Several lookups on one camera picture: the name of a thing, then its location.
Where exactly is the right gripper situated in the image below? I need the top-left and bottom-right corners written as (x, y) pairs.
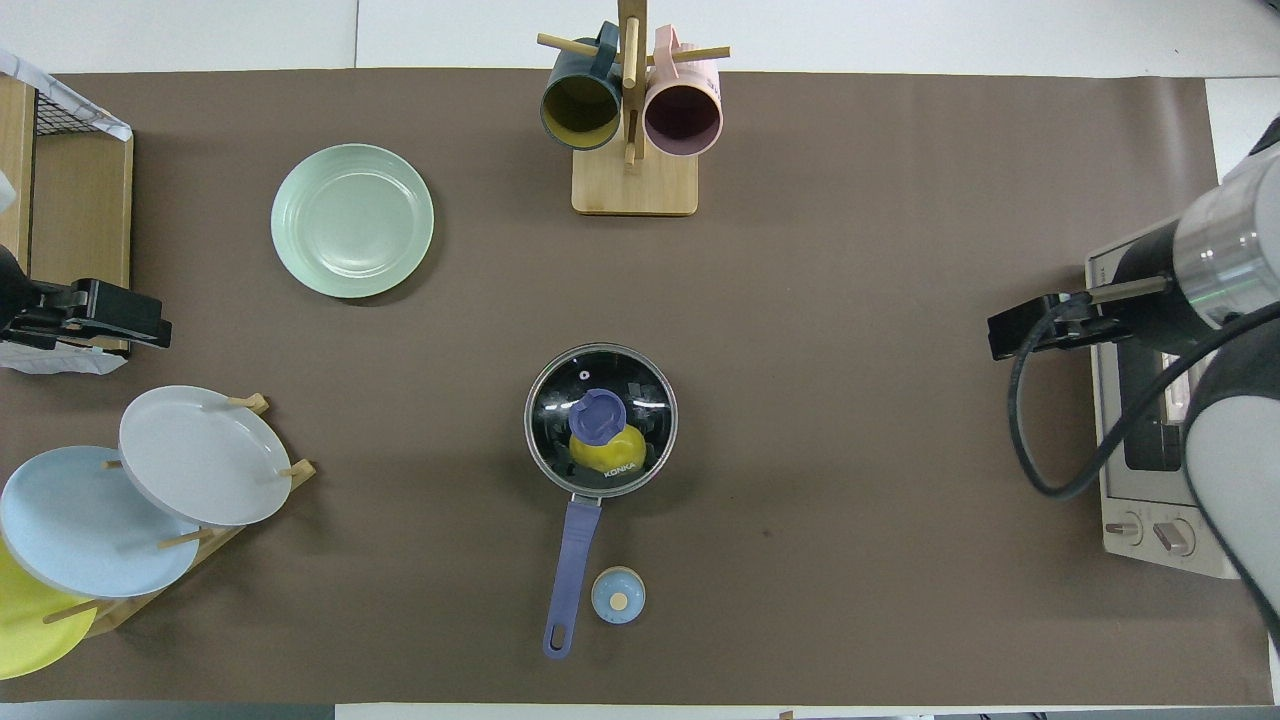
top-left (988, 222), bottom-right (1201, 361)

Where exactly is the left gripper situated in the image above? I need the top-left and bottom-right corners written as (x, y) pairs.
top-left (0, 245), bottom-right (173, 351)

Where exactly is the yellow potato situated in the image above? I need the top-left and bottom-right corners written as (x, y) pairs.
top-left (568, 425), bottom-right (648, 476)

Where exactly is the glass lid with purple knob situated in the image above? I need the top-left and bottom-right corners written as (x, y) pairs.
top-left (527, 346), bottom-right (676, 493)

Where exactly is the grey plate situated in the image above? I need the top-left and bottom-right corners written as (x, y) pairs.
top-left (118, 385), bottom-right (294, 528)

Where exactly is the light blue plate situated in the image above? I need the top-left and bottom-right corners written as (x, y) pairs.
top-left (0, 445), bottom-right (201, 600)

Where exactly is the green plate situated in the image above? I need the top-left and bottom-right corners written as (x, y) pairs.
top-left (270, 143), bottom-right (436, 300)

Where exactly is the wooden plate rack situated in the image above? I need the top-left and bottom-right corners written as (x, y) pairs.
top-left (40, 392), bottom-right (317, 641)

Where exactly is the yellow plate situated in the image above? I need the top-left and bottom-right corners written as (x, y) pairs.
top-left (0, 540), bottom-right (98, 681)

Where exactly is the white paper sheet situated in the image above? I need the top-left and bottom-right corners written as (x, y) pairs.
top-left (0, 340), bottom-right (129, 376)

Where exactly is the wooden shelf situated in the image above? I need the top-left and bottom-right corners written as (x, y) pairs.
top-left (0, 75), bottom-right (134, 356)

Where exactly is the beige toaster oven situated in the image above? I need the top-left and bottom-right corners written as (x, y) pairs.
top-left (1085, 220), bottom-right (1241, 581)

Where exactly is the white checked paper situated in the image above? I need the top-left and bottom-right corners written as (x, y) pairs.
top-left (0, 48), bottom-right (134, 142)

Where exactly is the brown table mat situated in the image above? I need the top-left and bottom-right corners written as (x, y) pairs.
top-left (0, 68), bottom-right (1271, 706)

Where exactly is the pink mug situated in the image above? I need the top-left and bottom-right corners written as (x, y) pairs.
top-left (643, 25), bottom-right (724, 158)

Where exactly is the wooden mug tree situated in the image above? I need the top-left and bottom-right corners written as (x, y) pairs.
top-left (537, 0), bottom-right (731, 217)

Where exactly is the dark blue mug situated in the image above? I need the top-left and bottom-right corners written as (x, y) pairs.
top-left (540, 22), bottom-right (624, 152)

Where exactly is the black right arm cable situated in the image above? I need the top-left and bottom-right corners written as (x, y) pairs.
top-left (1008, 300), bottom-right (1280, 501)

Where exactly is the black wire basket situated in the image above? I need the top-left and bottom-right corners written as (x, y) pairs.
top-left (35, 85), bottom-right (113, 136)

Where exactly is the dark saucepan with purple handle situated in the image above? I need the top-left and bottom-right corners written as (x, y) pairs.
top-left (524, 343), bottom-right (679, 660)

